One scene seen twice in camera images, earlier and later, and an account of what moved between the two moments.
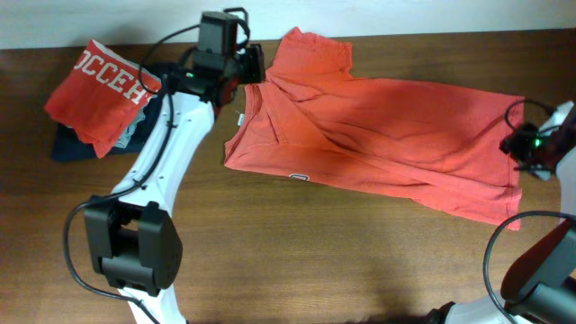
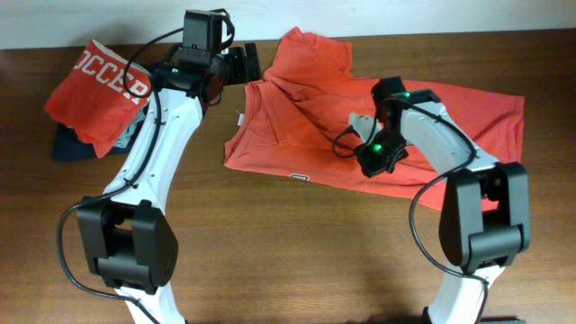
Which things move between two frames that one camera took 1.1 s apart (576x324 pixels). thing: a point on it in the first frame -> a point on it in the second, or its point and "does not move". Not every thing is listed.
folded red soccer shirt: [102, 96] does not move
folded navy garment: [70, 147] does not move
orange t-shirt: [310, 114] does not move
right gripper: [513, 144] -> [370, 165]
